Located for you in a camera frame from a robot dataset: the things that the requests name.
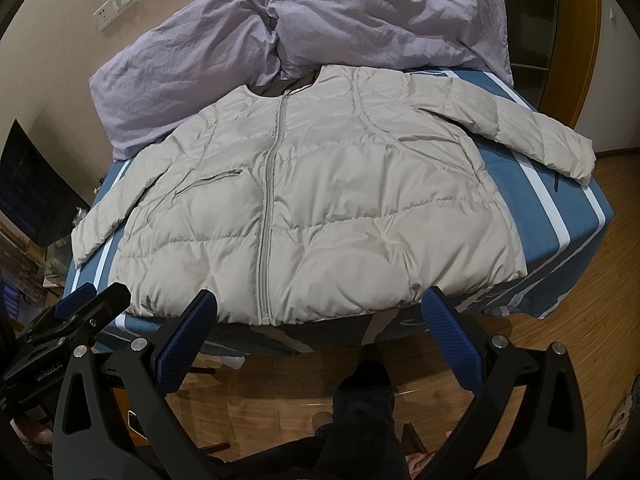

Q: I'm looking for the white wall switch plate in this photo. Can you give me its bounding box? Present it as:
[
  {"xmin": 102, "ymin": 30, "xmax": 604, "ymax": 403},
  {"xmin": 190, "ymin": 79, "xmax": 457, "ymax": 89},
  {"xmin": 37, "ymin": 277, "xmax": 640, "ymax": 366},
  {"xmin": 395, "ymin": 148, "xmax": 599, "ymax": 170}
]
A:
[{"xmin": 93, "ymin": 0, "xmax": 137, "ymax": 32}]

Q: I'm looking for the dark television screen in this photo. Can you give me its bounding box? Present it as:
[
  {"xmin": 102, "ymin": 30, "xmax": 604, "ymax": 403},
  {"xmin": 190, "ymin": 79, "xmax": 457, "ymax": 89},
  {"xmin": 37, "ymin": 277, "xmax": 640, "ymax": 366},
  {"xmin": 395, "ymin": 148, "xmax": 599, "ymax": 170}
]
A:
[{"xmin": 0, "ymin": 120, "xmax": 89, "ymax": 247}]

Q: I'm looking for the lavender pillow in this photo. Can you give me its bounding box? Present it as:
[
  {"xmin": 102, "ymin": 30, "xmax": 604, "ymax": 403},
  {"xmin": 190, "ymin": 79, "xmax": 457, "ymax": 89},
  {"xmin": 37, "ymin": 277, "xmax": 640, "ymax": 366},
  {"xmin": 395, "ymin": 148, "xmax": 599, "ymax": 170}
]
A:
[{"xmin": 265, "ymin": 0, "xmax": 513, "ymax": 84}]

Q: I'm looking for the beige puffer jacket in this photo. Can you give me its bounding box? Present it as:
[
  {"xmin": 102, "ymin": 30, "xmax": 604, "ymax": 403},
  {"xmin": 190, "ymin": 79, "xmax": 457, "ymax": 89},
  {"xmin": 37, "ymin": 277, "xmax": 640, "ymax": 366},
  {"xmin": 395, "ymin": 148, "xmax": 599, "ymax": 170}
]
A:
[{"xmin": 72, "ymin": 65, "xmax": 596, "ymax": 326}]

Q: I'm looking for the dark wooden wardrobe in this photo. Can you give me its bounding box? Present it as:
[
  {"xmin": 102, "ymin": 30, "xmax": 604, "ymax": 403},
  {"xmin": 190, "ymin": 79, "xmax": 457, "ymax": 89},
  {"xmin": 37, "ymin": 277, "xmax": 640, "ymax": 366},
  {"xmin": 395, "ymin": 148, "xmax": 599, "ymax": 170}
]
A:
[{"xmin": 506, "ymin": 0, "xmax": 602, "ymax": 127}]

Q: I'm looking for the lavender duvet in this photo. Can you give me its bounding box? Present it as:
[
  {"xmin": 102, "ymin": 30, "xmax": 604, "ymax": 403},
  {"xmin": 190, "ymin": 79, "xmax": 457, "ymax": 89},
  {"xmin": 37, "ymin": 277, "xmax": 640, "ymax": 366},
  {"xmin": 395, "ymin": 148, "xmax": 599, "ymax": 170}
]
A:
[{"xmin": 89, "ymin": 0, "xmax": 281, "ymax": 160}]

